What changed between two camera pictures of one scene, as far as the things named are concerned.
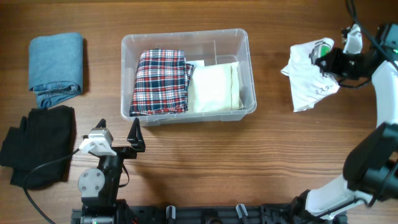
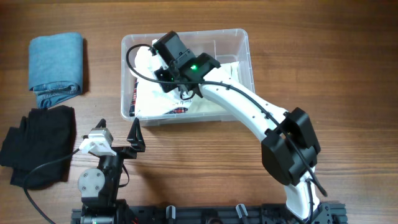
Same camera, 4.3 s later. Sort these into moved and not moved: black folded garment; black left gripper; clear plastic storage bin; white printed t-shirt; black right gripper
Moved: white printed t-shirt; black right gripper
Not moved: black left gripper; clear plastic storage bin; black folded garment
